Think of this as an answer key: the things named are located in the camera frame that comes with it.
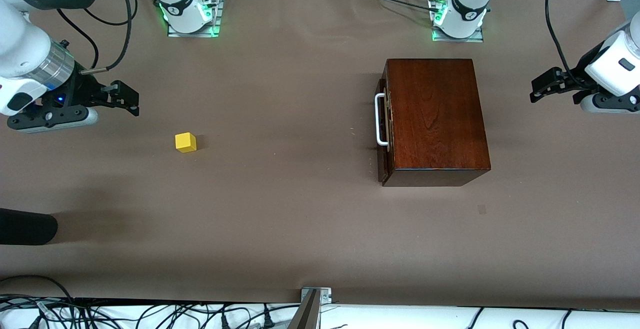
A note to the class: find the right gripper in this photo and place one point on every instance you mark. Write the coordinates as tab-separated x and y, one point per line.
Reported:
81	91

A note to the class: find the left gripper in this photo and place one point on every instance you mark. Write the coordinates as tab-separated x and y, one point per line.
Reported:
571	80

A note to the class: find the yellow wooden block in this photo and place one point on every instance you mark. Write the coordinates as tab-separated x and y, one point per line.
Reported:
185	143

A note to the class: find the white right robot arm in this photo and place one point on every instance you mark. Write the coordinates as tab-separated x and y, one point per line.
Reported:
20	44

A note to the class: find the dark brown wooden cabinet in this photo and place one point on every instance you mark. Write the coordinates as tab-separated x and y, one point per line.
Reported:
440	119

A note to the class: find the black cylinder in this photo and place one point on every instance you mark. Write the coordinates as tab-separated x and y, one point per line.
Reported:
25	226

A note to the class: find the brown table cover mat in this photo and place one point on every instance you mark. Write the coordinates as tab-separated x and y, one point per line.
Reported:
280	194

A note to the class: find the white panel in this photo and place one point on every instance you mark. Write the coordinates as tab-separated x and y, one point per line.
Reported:
425	319

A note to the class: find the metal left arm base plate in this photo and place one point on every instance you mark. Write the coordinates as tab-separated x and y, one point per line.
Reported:
475	38

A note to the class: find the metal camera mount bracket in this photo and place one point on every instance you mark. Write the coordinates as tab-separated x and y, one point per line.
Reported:
307	314

